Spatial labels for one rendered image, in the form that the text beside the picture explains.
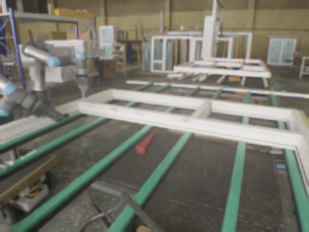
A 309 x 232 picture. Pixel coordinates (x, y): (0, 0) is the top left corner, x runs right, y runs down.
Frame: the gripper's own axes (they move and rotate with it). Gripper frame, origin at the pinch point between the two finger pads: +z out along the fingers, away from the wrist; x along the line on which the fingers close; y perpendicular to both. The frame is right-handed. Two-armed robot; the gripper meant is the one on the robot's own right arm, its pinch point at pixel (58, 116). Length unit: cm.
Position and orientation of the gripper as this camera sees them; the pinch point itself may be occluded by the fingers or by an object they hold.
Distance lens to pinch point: 135.8
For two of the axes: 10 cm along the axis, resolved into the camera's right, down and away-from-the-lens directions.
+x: -7.4, 4.3, 5.2
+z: 6.7, 5.0, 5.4
